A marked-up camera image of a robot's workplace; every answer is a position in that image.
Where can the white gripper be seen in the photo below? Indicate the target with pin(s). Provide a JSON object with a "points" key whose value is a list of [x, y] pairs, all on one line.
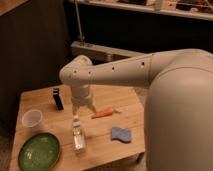
{"points": [[81, 96]]}

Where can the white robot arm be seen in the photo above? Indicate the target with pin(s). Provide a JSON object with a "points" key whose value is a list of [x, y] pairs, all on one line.
{"points": [[178, 113]]}

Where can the black eraser block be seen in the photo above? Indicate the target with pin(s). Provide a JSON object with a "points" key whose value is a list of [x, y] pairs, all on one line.
{"points": [[57, 99]]}

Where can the white ceramic cup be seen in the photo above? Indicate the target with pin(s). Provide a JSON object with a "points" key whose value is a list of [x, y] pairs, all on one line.
{"points": [[32, 120]]}

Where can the orange carrot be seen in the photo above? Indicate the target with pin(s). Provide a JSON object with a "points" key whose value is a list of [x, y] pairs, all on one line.
{"points": [[105, 112]]}

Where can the clear plastic bottle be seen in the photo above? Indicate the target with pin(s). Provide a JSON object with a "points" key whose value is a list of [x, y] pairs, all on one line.
{"points": [[78, 135]]}

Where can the wooden table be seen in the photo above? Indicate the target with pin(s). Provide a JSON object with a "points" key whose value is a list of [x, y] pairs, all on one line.
{"points": [[100, 148]]}

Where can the blue sponge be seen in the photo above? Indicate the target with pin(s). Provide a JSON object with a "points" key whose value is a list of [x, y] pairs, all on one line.
{"points": [[121, 134]]}

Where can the green plate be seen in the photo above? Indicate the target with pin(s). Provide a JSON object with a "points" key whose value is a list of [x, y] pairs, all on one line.
{"points": [[39, 153]]}

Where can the metal pole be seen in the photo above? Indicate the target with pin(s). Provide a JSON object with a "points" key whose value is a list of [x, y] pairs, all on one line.
{"points": [[81, 37]]}

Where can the background shelf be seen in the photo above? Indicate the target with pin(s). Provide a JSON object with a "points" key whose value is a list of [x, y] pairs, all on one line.
{"points": [[195, 9]]}

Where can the metal rail base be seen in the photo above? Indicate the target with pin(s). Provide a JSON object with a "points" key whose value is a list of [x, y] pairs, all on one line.
{"points": [[101, 53]]}

